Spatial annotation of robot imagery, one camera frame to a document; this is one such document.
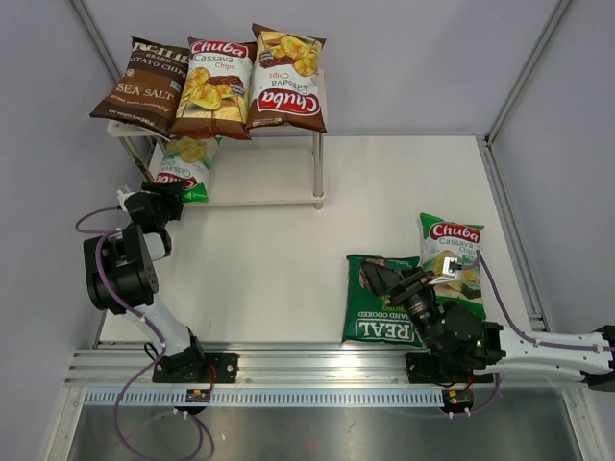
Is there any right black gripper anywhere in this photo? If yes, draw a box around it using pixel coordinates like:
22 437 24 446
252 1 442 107
359 261 442 354

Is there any green chuba cassava bag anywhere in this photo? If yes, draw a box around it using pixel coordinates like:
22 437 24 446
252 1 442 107
155 136 221 203
420 213 486 320

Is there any green Real chips bag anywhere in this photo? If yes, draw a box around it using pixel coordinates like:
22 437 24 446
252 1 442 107
342 255 422 347

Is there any brown Kettle sea salt bag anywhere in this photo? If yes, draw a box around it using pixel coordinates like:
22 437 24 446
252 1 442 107
89 36 188 137

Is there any brown Chuba cassava bag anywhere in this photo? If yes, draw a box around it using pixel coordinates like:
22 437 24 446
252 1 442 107
169 37 257 140
246 24 327 133

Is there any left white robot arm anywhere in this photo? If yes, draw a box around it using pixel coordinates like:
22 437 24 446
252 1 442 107
75 181 216 383

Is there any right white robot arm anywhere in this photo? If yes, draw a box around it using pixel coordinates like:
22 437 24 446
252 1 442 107
361 256 614 392

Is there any white wooden two-tier shelf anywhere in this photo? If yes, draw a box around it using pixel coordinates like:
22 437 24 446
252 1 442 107
107 121 325 209

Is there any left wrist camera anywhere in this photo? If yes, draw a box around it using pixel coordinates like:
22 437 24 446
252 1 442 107
116 185 134 212

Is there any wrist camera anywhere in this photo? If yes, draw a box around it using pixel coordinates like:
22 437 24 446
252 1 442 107
429 256 479 285
116 185 134 212

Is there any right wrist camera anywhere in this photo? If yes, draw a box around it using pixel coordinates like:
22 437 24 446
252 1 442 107
429 256 479 285

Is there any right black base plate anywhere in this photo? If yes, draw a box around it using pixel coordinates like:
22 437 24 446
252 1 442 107
405 353 494 388

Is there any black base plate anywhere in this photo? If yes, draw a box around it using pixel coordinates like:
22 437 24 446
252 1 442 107
405 353 494 388
152 353 238 384

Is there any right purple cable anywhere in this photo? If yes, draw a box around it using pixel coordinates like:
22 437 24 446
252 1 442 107
460 249 615 417

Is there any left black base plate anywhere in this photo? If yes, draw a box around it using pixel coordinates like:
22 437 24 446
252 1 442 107
152 353 238 384

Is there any aluminium mounting rail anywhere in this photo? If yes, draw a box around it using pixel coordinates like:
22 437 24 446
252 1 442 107
64 341 585 389

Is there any white slotted cable duct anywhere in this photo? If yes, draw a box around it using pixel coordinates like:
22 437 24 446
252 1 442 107
85 388 444 408

